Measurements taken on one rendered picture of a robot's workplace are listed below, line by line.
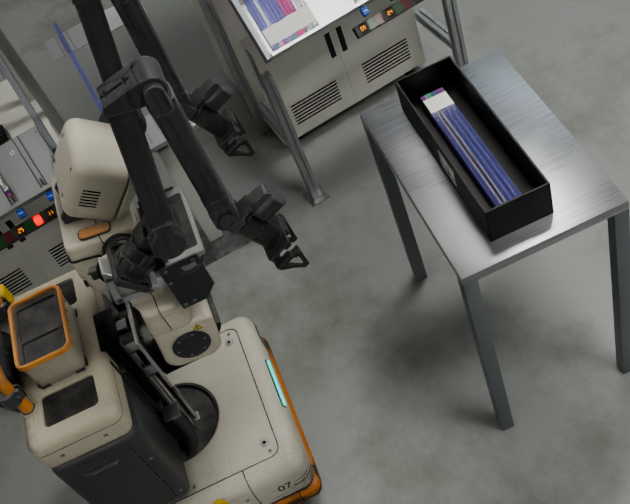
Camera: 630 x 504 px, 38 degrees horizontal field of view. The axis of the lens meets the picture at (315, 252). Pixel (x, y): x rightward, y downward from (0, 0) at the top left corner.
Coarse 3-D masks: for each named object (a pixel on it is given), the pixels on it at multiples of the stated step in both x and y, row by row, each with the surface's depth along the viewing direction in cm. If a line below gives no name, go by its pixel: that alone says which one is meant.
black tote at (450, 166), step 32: (448, 64) 257; (416, 96) 262; (480, 96) 242; (416, 128) 256; (480, 128) 249; (448, 160) 232; (512, 160) 239; (480, 192) 235; (544, 192) 220; (480, 224) 229; (512, 224) 224
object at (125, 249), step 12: (132, 240) 197; (108, 252) 202; (120, 252) 198; (132, 252) 196; (144, 252) 197; (120, 264) 198; (132, 264) 197; (144, 264) 198; (120, 276) 197; (132, 276) 198; (144, 276) 200; (132, 288) 198; (144, 288) 199
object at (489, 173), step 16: (432, 96) 257; (448, 96) 256; (432, 112) 253; (448, 112) 252; (448, 128) 248; (464, 128) 246; (464, 144) 243; (480, 144) 241; (464, 160) 239; (480, 160) 238; (496, 160) 236; (480, 176) 234; (496, 176) 233; (496, 192) 229; (512, 192) 228
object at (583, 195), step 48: (528, 96) 253; (384, 144) 258; (528, 144) 242; (576, 144) 238; (432, 192) 242; (576, 192) 228; (480, 240) 227; (528, 240) 223; (624, 240) 233; (624, 288) 248; (480, 336) 241; (624, 336) 266
